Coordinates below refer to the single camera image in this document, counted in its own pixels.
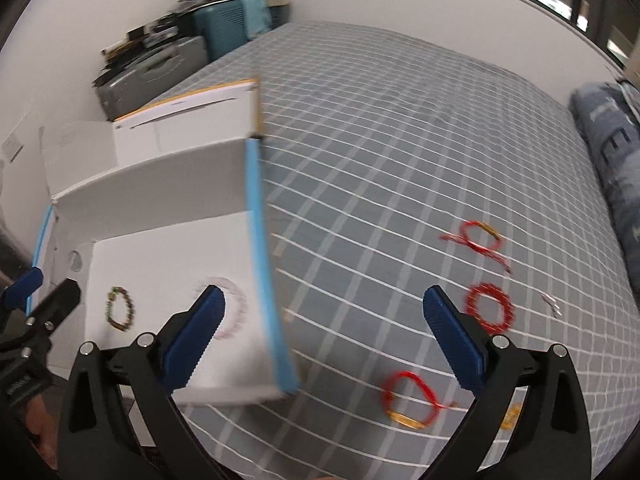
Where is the red string bracelet gold tube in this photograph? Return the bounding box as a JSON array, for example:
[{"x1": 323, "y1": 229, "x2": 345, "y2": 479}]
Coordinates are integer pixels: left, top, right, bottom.
[
  {"x1": 440, "y1": 220, "x2": 513, "y2": 273},
  {"x1": 382, "y1": 371, "x2": 458, "y2": 430}
]

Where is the yellow bead bracelet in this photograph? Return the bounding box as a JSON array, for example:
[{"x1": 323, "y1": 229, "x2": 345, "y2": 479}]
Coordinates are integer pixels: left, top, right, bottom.
[{"x1": 500, "y1": 402, "x2": 524, "y2": 431}]

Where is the white wall socket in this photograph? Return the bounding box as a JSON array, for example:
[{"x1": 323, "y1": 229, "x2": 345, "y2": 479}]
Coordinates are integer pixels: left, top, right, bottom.
[{"x1": 0, "y1": 135, "x2": 25, "y2": 163}]

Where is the red bead bracelet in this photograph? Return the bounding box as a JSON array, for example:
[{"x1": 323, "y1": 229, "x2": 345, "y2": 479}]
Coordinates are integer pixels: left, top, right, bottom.
[{"x1": 466, "y1": 282, "x2": 515, "y2": 332}]

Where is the light blue cloth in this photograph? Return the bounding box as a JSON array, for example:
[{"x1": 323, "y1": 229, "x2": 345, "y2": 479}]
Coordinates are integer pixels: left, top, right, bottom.
[{"x1": 240, "y1": 0, "x2": 274, "y2": 38}]

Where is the white bead bracelet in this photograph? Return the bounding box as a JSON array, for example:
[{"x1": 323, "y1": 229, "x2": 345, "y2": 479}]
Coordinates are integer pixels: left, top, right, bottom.
[{"x1": 192, "y1": 276, "x2": 249, "y2": 338}]

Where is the person's left hand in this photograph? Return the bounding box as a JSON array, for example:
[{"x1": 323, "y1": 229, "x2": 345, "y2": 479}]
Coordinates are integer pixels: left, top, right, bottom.
[{"x1": 20, "y1": 395, "x2": 62, "y2": 467}]

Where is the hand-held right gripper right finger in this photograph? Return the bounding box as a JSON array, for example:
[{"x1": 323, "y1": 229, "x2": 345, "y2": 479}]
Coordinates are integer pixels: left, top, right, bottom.
[{"x1": 420, "y1": 284, "x2": 594, "y2": 480}]

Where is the multicolour bead bracelet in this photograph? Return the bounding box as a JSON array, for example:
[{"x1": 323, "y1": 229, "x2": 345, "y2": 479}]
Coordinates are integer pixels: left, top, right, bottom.
[{"x1": 106, "y1": 286, "x2": 137, "y2": 333}]

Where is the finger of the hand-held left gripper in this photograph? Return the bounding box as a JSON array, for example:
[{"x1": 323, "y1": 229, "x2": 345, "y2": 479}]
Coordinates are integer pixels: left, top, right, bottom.
[
  {"x1": 0, "y1": 267, "x2": 44, "y2": 312},
  {"x1": 22, "y1": 280, "x2": 82, "y2": 347}
]

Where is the white cardboard box blue trim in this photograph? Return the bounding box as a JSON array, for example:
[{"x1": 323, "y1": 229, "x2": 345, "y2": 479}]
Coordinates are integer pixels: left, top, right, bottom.
[{"x1": 27, "y1": 76, "x2": 302, "y2": 406}]

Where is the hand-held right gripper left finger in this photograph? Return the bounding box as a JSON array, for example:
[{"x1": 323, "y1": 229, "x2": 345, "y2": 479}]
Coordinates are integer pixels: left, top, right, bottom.
[{"x1": 56, "y1": 284, "x2": 227, "y2": 480}]

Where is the blue patterned pillow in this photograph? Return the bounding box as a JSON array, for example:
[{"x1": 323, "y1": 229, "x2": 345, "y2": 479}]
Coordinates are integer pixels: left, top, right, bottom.
[{"x1": 570, "y1": 82, "x2": 640, "y2": 311}]

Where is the teal suitcase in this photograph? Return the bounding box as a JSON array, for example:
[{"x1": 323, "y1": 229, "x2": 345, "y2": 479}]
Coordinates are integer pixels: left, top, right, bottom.
[{"x1": 194, "y1": 0, "x2": 273, "y2": 63}]

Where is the grey suitcase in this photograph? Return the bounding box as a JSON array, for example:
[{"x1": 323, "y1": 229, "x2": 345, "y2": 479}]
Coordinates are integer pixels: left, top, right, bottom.
[{"x1": 95, "y1": 35, "x2": 208, "y2": 121}]

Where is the grey checked bed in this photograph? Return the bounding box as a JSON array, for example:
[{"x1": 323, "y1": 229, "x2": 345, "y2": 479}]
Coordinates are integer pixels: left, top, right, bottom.
[{"x1": 165, "y1": 20, "x2": 640, "y2": 480}]

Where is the pile of dark boxes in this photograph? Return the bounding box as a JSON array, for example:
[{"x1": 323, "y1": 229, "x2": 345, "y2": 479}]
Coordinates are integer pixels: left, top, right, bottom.
[{"x1": 102, "y1": 20, "x2": 182, "y2": 68}]

